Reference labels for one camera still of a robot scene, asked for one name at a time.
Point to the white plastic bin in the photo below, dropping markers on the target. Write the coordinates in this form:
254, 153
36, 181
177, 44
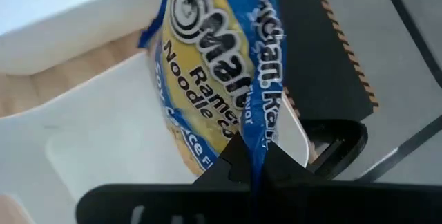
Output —
86, 130
69, 27

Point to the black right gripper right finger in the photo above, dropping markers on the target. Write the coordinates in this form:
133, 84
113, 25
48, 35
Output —
345, 203

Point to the black floor mat striped edge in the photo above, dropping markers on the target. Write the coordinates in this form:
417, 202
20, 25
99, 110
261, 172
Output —
310, 44

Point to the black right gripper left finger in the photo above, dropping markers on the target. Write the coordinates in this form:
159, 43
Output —
165, 203

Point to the blue soy sauce ramen packet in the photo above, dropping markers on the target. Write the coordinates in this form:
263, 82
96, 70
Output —
207, 61

